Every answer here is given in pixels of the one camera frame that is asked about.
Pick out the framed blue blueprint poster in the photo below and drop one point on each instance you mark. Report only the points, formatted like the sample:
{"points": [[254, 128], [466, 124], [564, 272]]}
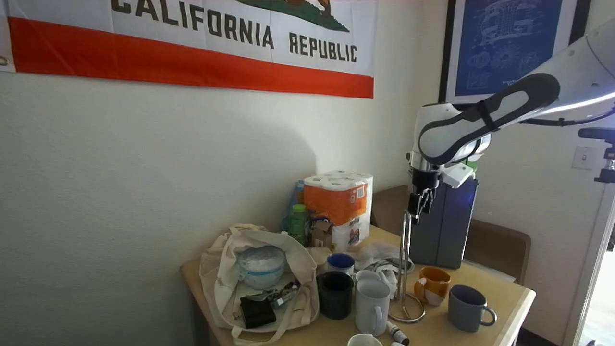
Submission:
{"points": [[493, 43]]}

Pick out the grey storage bin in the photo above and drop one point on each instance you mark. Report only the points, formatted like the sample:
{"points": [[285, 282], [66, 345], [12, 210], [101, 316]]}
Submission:
{"points": [[443, 232]]}

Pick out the white and yellow mug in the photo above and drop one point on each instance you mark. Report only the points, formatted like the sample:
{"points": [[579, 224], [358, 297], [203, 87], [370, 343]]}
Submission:
{"points": [[431, 285]]}

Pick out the white crumpled cloth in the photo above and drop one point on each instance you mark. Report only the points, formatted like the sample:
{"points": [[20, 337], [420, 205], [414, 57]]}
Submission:
{"points": [[383, 268]]}

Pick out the paper towel roll pack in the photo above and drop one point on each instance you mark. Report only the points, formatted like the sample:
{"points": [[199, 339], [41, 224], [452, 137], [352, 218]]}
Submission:
{"points": [[339, 207]]}

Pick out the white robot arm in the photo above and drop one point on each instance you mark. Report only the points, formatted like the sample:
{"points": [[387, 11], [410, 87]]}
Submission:
{"points": [[447, 137]]}

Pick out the tall white mug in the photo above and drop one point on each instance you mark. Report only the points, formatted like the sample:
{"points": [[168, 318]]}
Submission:
{"points": [[372, 305]]}

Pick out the cream canvas tote bag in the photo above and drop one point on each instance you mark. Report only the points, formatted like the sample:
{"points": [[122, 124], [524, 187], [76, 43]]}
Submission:
{"points": [[224, 287]]}

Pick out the dark green mug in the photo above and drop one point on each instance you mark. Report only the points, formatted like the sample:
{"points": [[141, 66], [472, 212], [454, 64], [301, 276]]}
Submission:
{"points": [[335, 295]]}

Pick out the clear plastic lidded container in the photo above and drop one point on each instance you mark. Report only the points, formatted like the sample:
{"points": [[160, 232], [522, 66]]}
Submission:
{"points": [[262, 268]]}

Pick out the metal paper towel holder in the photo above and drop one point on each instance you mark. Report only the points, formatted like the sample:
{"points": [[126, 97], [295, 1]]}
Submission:
{"points": [[408, 309]]}

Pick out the white mug at bottom edge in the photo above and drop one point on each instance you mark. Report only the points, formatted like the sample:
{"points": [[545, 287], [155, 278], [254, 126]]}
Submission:
{"points": [[364, 341]]}

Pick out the black wallet with keys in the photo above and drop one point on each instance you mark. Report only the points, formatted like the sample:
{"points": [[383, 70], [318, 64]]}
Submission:
{"points": [[260, 310]]}

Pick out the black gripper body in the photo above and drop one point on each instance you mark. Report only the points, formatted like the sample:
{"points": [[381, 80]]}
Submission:
{"points": [[422, 191]]}

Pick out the white mug with logo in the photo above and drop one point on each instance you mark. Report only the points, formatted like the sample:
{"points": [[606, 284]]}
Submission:
{"points": [[341, 262]]}

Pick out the green plastic bottle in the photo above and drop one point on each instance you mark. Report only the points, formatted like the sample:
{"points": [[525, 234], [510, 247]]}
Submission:
{"points": [[299, 224]]}

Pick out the grey blue mug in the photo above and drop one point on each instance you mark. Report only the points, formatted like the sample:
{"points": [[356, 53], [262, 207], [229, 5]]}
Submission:
{"points": [[468, 309]]}

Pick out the California Republic flag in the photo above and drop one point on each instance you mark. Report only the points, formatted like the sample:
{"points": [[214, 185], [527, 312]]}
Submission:
{"points": [[308, 47]]}

